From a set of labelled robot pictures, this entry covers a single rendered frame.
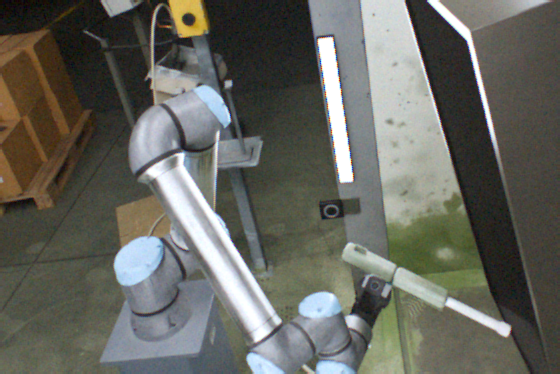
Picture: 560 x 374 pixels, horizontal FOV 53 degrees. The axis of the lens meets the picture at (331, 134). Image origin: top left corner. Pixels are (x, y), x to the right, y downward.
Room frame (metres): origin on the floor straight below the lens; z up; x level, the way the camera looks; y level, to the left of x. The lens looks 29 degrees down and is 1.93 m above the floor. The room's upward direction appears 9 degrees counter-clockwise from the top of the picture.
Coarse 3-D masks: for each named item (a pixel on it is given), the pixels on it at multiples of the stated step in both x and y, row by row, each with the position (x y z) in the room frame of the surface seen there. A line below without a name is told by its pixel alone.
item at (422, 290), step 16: (352, 256) 1.19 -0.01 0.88; (368, 256) 1.19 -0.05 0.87; (368, 272) 1.17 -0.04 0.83; (384, 272) 1.14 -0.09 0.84; (400, 272) 1.14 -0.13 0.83; (400, 288) 1.12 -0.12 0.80; (416, 288) 1.10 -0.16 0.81; (432, 288) 1.10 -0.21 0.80; (432, 304) 1.08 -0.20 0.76; (448, 304) 1.07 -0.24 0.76; (480, 320) 1.03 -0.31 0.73
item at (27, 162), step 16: (16, 128) 3.37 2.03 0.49; (0, 144) 3.12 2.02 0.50; (16, 144) 3.28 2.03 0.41; (32, 144) 3.47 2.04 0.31; (0, 160) 3.11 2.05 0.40; (16, 160) 3.20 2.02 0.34; (32, 160) 3.38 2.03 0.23; (0, 176) 3.10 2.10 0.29; (16, 176) 3.12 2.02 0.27; (32, 176) 3.29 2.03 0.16; (0, 192) 3.10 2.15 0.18; (16, 192) 3.11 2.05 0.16
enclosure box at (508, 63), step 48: (432, 0) 0.99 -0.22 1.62; (480, 0) 0.88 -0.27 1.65; (528, 0) 0.81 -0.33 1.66; (432, 48) 1.37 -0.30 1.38; (480, 48) 0.77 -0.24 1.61; (528, 48) 0.78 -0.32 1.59; (432, 96) 1.35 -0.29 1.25; (480, 96) 1.37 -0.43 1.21; (528, 96) 0.77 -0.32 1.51; (480, 144) 1.37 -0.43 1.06; (528, 144) 0.77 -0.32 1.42; (480, 192) 1.37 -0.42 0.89; (528, 192) 0.77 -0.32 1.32; (480, 240) 1.37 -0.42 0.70; (528, 240) 0.77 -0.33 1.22; (528, 288) 1.34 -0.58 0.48; (528, 336) 1.16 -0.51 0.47
